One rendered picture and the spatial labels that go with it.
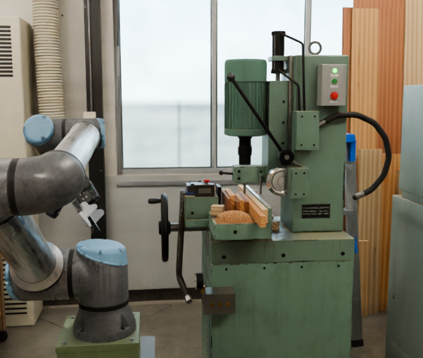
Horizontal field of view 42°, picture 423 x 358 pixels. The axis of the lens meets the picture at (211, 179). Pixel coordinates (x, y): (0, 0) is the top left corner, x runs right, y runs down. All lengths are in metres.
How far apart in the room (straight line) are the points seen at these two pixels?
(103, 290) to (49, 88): 1.94
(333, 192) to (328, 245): 0.23
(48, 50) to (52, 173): 2.31
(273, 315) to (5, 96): 1.95
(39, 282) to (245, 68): 1.15
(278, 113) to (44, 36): 1.65
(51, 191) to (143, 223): 2.52
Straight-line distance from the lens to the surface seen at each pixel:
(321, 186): 2.29
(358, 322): 3.23
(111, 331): 1.69
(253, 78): 2.22
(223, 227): 1.99
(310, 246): 2.22
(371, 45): 3.70
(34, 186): 1.11
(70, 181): 1.15
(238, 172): 2.28
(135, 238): 3.64
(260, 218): 1.95
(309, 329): 2.33
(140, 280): 3.73
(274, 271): 2.21
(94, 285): 1.65
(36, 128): 1.68
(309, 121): 2.17
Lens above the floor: 1.35
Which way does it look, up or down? 8 degrees down
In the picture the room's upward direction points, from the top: straight up
